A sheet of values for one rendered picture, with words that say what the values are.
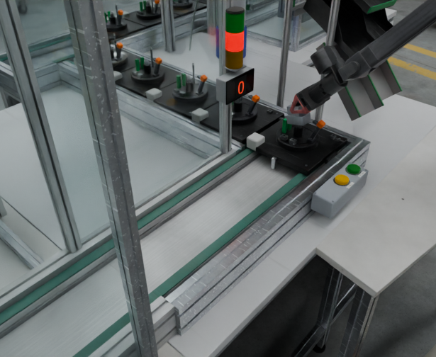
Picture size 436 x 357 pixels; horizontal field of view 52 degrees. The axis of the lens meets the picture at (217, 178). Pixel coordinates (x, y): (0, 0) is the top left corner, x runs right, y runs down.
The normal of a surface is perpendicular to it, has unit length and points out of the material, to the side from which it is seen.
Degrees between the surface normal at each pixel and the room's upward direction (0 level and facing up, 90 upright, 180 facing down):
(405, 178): 0
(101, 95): 90
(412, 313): 0
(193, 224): 0
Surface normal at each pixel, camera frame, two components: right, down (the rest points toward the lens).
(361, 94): 0.43, -0.22
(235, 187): 0.00, -0.79
